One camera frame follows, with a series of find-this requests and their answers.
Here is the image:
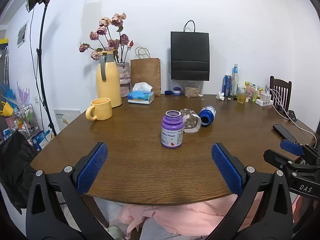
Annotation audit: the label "clear floral patterned cup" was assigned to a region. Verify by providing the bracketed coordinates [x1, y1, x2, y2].
[181, 108, 201, 134]

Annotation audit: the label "purple supplement bottle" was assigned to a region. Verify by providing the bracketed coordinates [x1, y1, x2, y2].
[161, 110, 184, 148]

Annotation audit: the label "black smartphone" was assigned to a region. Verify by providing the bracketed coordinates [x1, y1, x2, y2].
[272, 124, 297, 143]

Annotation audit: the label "black charger plug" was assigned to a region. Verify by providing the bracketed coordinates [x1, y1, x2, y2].
[288, 110, 297, 122]

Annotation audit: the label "white charger power strip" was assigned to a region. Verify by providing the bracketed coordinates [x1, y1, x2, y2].
[255, 92, 273, 107]

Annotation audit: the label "dark wooden chair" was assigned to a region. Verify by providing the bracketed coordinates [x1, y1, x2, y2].
[270, 76, 292, 112]

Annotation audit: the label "colourful snack packets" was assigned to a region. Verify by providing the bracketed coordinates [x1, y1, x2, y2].
[245, 81, 264, 102]

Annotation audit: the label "black bag on floor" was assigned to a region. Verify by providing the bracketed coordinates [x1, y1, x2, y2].
[1, 131, 38, 213]

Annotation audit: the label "pink clothing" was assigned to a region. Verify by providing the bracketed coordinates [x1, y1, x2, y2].
[118, 192, 311, 240]

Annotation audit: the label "glass of yellow drink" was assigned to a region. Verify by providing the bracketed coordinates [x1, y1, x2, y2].
[237, 87, 247, 104]

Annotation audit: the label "crumpled white tissue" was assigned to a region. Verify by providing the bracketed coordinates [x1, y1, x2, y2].
[216, 92, 225, 101]

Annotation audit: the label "blue drink can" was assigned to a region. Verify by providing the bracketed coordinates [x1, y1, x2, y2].
[221, 75, 231, 96]

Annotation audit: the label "blue supplement bottle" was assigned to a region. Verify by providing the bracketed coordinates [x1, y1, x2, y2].
[199, 105, 216, 127]

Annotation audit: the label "white box on floor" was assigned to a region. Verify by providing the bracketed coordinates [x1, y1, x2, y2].
[54, 109, 80, 131]

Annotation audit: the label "yellow ceramic mug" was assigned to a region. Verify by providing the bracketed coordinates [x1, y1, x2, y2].
[85, 98, 113, 121]

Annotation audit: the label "clear jar with grains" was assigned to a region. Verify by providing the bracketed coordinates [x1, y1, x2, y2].
[184, 86, 200, 98]

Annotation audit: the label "purple white bottle lid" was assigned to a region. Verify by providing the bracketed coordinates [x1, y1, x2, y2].
[172, 87, 181, 96]

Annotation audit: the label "yellow thermos carafe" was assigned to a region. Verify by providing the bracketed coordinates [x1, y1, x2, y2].
[96, 49, 122, 108]

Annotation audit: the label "black paper bag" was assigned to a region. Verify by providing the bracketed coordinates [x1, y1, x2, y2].
[170, 26, 210, 81]

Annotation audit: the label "blue tissue box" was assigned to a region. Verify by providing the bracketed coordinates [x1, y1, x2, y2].
[127, 82, 155, 105]

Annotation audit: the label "pink ribbed vase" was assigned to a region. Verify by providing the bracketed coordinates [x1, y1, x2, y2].
[116, 62, 131, 98]

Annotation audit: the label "brown paper bag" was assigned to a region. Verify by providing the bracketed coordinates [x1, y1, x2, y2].
[130, 47, 161, 96]

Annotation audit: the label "dried pink flower bouquet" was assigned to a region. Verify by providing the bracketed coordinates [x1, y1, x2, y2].
[79, 13, 134, 63]

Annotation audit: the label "black light stand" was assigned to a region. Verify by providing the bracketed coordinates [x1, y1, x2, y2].
[24, 0, 62, 137]

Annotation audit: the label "white charging cable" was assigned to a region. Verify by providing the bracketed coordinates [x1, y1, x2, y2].
[267, 88, 318, 147]

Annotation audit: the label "wire rack with clutter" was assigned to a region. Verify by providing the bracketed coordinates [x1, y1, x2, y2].
[1, 101, 53, 152]

